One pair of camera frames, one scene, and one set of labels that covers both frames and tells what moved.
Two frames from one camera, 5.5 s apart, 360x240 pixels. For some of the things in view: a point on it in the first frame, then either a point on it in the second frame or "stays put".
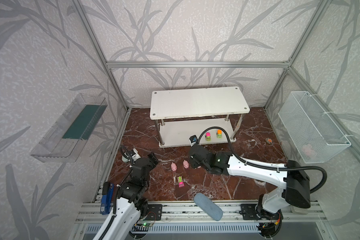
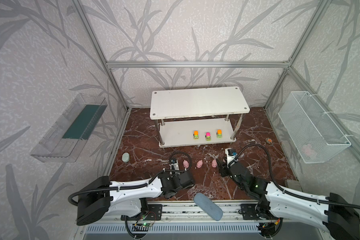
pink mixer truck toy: x=207 y=136 stays put
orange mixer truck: x=219 y=133 stays put
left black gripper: x=151 y=158 to x=187 y=179
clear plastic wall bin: x=66 y=139 stays put
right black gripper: x=193 y=159 to x=225 y=168
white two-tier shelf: x=179 y=114 stays put
